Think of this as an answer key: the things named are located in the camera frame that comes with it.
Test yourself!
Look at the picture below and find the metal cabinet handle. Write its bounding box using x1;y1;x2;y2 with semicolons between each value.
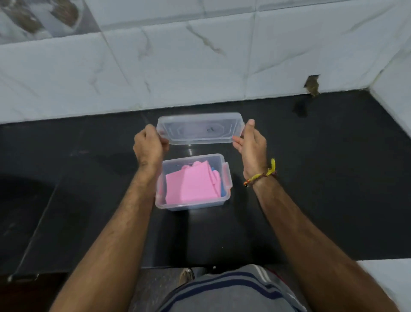
7;273;40;283

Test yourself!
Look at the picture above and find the grey striped shirt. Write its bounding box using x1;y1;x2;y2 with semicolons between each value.
157;264;309;312

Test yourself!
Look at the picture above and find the person's left hand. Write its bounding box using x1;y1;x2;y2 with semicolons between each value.
133;124;170;173

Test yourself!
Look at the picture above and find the person's right forearm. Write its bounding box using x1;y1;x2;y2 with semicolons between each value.
252;175;400;312

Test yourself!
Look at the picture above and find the person's right hand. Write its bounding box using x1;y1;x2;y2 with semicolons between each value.
232;119;268;180

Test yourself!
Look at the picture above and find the blue cloth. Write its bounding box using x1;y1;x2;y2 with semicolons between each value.
210;165;226;197

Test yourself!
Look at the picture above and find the clear plastic storage box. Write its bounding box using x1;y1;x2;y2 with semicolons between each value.
155;154;233;212

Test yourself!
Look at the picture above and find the pink cloth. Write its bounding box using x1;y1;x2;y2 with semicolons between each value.
165;161;221;206

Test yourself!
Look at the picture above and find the yellow thread wrist bracelet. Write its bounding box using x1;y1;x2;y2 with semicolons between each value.
243;158;278;187

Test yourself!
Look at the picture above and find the clear plastic box lid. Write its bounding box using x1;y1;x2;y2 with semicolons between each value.
157;112;245;145

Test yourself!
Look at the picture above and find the person's left forearm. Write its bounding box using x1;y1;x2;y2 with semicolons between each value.
49;167;162;312

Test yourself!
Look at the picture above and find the person's sandal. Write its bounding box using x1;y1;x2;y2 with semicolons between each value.
179;268;195;286

